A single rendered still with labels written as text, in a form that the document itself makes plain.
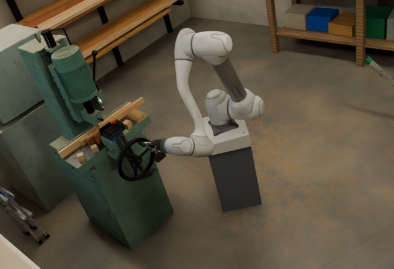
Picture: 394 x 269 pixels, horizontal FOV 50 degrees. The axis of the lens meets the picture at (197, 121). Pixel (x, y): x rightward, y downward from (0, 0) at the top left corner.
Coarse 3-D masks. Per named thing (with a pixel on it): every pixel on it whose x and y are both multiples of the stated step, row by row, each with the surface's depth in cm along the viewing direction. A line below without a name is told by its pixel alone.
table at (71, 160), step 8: (120, 120) 289; (144, 120) 285; (136, 128) 282; (88, 144) 274; (136, 144) 272; (72, 152) 270; (88, 152) 267; (96, 152) 265; (104, 152) 268; (112, 152) 266; (64, 160) 266; (72, 160) 264; (88, 160) 260; (96, 160) 265; (72, 168) 263; (80, 168) 258; (88, 168) 262
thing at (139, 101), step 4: (136, 100) 298; (140, 100) 298; (132, 104) 294; (136, 104) 296; (140, 104) 299; (124, 108) 292; (128, 108) 292; (132, 108) 295; (120, 112) 290; (124, 112) 291; (128, 112) 293; (116, 116) 287; (120, 116) 289; (124, 116) 292; (96, 128) 280; (80, 140) 272; (84, 140) 273; (84, 144) 274
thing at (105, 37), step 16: (64, 0) 464; (80, 0) 451; (96, 0) 459; (160, 0) 552; (176, 0) 554; (16, 16) 444; (32, 16) 441; (48, 16) 429; (64, 16) 438; (80, 16) 451; (128, 16) 528; (144, 16) 522; (160, 16) 537; (96, 32) 508; (112, 32) 497; (128, 32) 511; (80, 48) 479; (96, 48) 477; (112, 48) 492
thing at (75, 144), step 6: (120, 108) 291; (114, 114) 288; (96, 126) 280; (78, 138) 273; (72, 144) 270; (78, 144) 273; (60, 150) 266; (66, 150) 268; (72, 150) 271; (60, 156) 267
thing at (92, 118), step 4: (84, 108) 278; (80, 112) 276; (84, 112) 274; (96, 112) 271; (84, 116) 275; (88, 116) 271; (92, 116) 268; (96, 116) 270; (100, 116) 272; (88, 120) 275; (92, 120) 270; (96, 120) 271; (96, 124) 272
